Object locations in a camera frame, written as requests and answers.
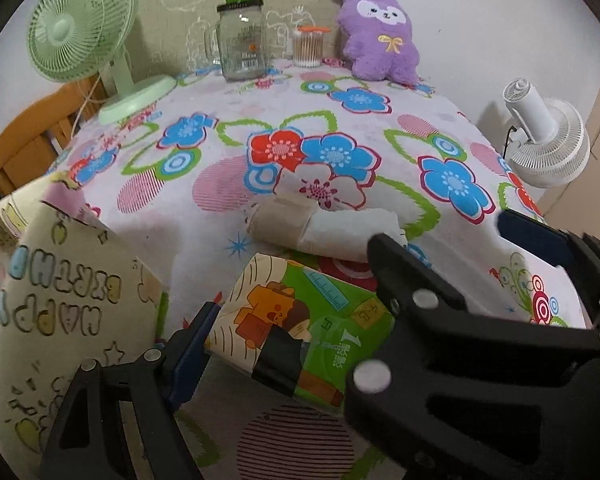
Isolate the glass jar with black lid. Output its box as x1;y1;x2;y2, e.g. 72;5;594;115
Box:
203;0;269;83

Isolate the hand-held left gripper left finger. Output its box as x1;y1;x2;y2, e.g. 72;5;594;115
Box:
40;302;222;480

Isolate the green cartoon tissue pack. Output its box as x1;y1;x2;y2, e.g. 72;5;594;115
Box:
206;253;397;415

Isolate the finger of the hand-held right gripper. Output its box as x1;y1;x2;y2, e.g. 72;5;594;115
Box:
497;209;600;338

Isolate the white floor fan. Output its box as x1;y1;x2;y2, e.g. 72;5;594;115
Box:
502;77;592;190

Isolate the cotton swab container orange lid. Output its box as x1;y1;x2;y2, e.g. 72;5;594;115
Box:
292;25;329;69

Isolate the green patterned backing board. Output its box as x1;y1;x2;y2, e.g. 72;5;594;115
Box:
132;0;347;80

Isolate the black fan power cable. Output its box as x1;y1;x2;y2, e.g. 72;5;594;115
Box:
502;125;520;160

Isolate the floral tablecloth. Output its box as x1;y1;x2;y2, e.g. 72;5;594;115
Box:
45;57;590;480

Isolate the green desk fan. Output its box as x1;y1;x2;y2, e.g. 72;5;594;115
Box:
26;0;179;127

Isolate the white folded gauze towel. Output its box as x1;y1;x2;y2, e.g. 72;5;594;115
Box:
246;199;407;264

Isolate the wooden chair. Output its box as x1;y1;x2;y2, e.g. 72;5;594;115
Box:
0;77;112;197

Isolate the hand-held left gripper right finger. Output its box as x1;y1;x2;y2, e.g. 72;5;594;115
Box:
344;232;600;480

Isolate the white desk fan cable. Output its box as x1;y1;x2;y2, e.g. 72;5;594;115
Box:
69;72;105;142

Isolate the purple plush bunny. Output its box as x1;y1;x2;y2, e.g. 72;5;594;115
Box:
332;0;422;86

